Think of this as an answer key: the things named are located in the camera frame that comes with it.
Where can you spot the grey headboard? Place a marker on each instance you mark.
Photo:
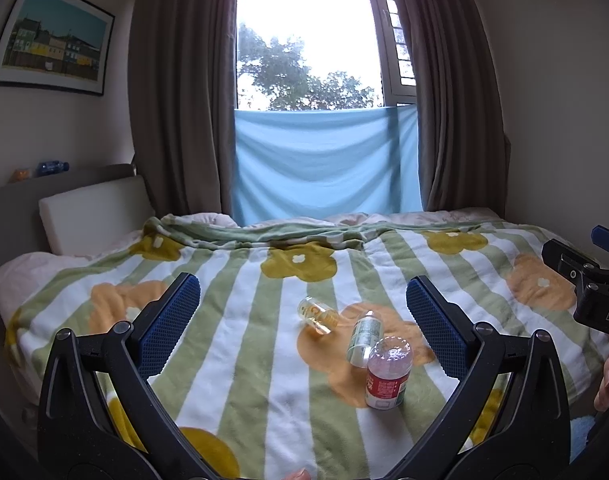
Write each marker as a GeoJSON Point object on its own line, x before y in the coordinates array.
{"type": "Point", "coordinates": [14, 222]}

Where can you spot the person's left hand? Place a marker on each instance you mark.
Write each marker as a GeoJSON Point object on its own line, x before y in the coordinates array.
{"type": "Point", "coordinates": [298, 474]}

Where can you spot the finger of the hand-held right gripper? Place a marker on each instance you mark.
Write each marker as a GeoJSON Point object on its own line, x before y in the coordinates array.
{"type": "Point", "coordinates": [564, 256]}
{"type": "Point", "coordinates": [608, 235]}

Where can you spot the blue plastic bottle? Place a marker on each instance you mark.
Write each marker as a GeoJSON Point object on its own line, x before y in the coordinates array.
{"type": "Point", "coordinates": [52, 167]}

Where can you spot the clear cup with yellow label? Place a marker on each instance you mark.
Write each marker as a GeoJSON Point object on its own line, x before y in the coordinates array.
{"type": "Point", "coordinates": [318, 316]}

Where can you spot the white headboard cushion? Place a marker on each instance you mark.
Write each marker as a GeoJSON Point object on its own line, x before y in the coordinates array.
{"type": "Point", "coordinates": [92, 212]}

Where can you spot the light blue towel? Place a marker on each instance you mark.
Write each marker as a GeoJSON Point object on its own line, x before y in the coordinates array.
{"type": "Point", "coordinates": [581, 435]}

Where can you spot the brown curtain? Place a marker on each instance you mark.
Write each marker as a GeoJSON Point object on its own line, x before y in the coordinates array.
{"type": "Point", "coordinates": [454, 90]}
{"type": "Point", "coordinates": [184, 90]}

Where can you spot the white window casement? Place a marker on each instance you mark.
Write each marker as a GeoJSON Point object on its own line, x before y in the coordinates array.
{"type": "Point", "coordinates": [397, 50]}

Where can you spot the striped flower print blanket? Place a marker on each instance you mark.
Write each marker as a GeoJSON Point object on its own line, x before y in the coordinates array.
{"type": "Point", "coordinates": [264, 360]}

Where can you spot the framed picture of houses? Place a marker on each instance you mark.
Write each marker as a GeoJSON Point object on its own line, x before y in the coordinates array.
{"type": "Point", "coordinates": [54, 35]}

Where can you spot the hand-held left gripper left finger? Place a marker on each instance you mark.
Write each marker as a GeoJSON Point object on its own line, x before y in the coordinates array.
{"type": "Point", "coordinates": [168, 331]}

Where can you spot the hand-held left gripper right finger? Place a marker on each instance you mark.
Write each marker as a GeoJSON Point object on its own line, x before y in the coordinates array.
{"type": "Point", "coordinates": [437, 331]}

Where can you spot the clear cup with red label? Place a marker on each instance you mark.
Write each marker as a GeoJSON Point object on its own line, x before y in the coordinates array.
{"type": "Point", "coordinates": [387, 375]}

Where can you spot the light blue cloth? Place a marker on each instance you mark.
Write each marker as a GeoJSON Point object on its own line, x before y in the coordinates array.
{"type": "Point", "coordinates": [324, 165]}

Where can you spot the small orange item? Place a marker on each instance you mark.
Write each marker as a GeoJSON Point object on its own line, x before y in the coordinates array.
{"type": "Point", "coordinates": [21, 174]}

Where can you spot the clear cup with green label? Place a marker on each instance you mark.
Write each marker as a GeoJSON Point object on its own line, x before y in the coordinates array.
{"type": "Point", "coordinates": [363, 344]}

